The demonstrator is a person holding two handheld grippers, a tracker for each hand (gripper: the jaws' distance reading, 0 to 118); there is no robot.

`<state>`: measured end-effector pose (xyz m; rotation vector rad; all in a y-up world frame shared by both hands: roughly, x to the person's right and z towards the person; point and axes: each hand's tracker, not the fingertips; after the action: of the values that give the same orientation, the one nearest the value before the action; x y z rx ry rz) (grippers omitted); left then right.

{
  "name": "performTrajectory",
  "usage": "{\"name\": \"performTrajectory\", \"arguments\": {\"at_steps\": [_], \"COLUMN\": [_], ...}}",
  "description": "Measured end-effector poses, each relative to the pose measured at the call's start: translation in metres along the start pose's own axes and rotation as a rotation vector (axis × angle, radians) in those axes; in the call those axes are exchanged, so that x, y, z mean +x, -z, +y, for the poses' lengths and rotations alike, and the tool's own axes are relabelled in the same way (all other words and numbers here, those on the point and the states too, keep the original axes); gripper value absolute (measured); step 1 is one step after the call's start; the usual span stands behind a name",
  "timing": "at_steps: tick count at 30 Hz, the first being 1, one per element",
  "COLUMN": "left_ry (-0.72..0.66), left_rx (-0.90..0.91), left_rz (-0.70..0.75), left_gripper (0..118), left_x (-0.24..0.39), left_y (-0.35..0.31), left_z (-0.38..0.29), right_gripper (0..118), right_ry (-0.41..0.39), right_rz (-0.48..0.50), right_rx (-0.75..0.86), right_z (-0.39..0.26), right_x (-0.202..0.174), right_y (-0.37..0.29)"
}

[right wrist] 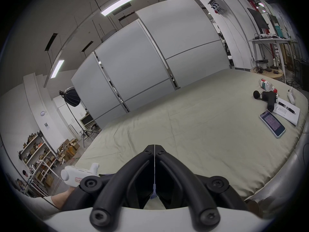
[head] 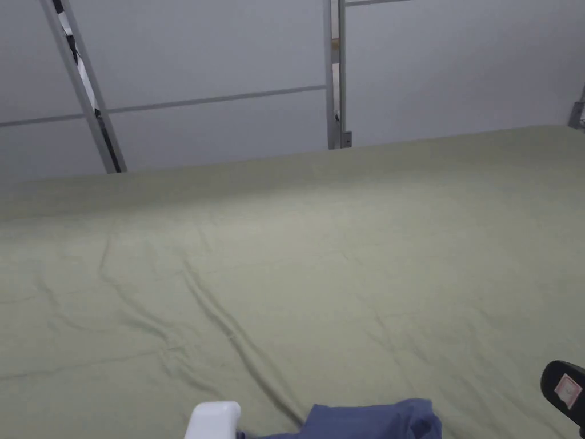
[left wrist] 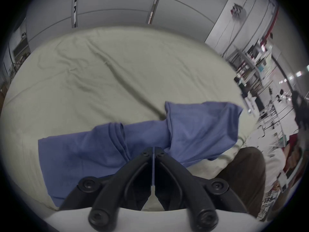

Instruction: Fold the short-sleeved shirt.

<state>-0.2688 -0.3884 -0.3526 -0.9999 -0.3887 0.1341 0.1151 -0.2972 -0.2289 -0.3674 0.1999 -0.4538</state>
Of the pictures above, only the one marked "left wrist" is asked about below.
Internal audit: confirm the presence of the blue shirt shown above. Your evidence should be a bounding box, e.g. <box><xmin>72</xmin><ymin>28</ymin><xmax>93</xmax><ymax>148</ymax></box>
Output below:
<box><xmin>38</xmin><ymin>101</ymin><xmax>243</xmax><ymax>207</ymax></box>

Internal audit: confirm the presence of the row of tables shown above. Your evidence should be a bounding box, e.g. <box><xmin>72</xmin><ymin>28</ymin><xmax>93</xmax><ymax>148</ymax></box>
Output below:
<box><xmin>233</xmin><ymin>41</ymin><xmax>294</xmax><ymax>140</ymax></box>

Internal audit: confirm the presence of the person's body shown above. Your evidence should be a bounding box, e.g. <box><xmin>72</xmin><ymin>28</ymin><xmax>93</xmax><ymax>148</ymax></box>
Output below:
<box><xmin>264</xmin><ymin>133</ymin><xmax>307</xmax><ymax>196</ymax></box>

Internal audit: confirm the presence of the bed with pale green sheet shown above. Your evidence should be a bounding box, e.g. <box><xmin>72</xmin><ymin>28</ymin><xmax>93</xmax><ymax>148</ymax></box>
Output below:
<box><xmin>0</xmin><ymin>26</ymin><xmax>260</xmax><ymax>212</ymax></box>

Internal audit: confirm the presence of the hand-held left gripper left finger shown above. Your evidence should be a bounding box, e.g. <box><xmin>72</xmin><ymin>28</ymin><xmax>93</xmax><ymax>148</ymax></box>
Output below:
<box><xmin>59</xmin><ymin>147</ymin><xmax>154</xmax><ymax>228</ymax></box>

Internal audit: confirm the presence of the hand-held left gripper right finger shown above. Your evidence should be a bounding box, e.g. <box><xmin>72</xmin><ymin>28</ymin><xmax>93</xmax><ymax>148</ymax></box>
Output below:
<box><xmin>154</xmin><ymin>147</ymin><xmax>249</xmax><ymax>229</ymax></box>

